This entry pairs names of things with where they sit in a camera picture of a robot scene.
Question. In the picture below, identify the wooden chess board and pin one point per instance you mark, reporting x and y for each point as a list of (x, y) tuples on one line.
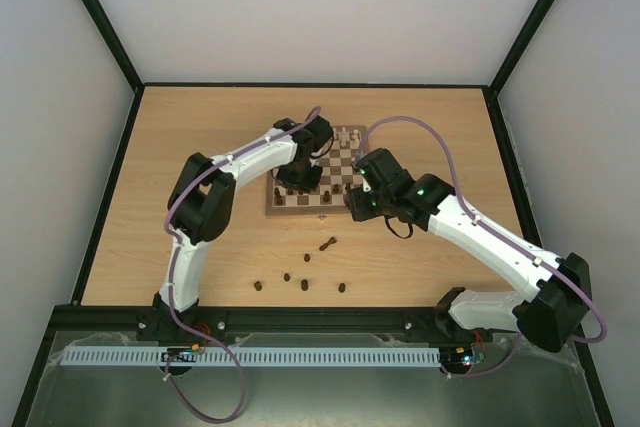
[(337, 169)]

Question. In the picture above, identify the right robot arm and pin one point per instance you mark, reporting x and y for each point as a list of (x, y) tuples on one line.
[(549, 296)]

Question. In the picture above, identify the light blue cable duct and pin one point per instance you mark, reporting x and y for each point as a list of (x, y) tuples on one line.
[(144, 356)]

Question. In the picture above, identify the white chess pieces row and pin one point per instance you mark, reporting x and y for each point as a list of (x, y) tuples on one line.
[(348, 137)]

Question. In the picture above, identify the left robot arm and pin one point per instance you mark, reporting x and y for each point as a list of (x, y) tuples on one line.
[(200, 205)]

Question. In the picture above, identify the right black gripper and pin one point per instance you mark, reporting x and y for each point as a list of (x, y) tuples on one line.
[(357, 204)]

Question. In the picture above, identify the black aluminium frame rail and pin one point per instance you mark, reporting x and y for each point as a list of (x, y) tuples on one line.
[(422, 324)]

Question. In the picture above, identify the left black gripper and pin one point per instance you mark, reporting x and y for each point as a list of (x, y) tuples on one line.
[(307, 186)]

